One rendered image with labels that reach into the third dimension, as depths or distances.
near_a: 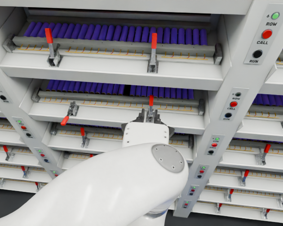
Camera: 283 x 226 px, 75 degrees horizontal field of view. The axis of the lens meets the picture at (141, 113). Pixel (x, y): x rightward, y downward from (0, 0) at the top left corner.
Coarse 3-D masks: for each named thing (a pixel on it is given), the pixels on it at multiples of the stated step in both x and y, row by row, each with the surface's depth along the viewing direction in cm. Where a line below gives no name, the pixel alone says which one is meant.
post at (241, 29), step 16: (256, 0) 34; (272, 0) 34; (224, 16) 50; (240, 16) 39; (256, 16) 36; (240, 32) 39; (240, 48) 40; (272, 48) 39; (240, 64) 43; (256, 64) 42; (272, 64) 42; (224, 80) 46; (240, 80) 46; (256, 80) 45; (208, 96) 59; (224, 96) 50; (240, 112) 53; (208, 128) 59; (224, 128) 58; (224, 144) 64; (208, 160) 72; (192, 176) 82; (208, 176) 80; (176, 208) 111; (192, 208) 108
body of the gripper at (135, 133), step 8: (128, 128) 42; (136, 128) 41; (144, 128) 41; (152, 128) 41; (160, 128) 42; (128, 136) 39; (136, 136) 39; (144, 136) 39; (152, 136) 39; (160, 136) 39; (168, 136) 40; (128, 144) 37; (136, 144) 37
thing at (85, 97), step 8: (40, 96) 66; (48, 96) 66; (56, 96) 65; (64, 96) 65; (72, 96) 65; (80, 96) 64; (88, 96) 64; (96, 96) 64; (104, 96) 64; (112, 96) 64; (120, 96) 64; (128, 96) 64; (136, 96) 64; (96, 104) 64; (112, 104) 64; (136, 104) 64; (160, 104) 63; (168, 104) 63; (176, 104) 63; (184, 104) 62; (192, 104) 62
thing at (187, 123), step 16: (32, 80) 65; (48, 80) 71; (32, 96) 65; (32, 112) 65; (48, 112) 65; (64, 112) 64; (80, 112) 64; (96, 112) 64; (112, 112) 64; (128, 112) 64; (192, 112) 63; (208, 112) 57; (176, 128) 61; (192, 128) 60
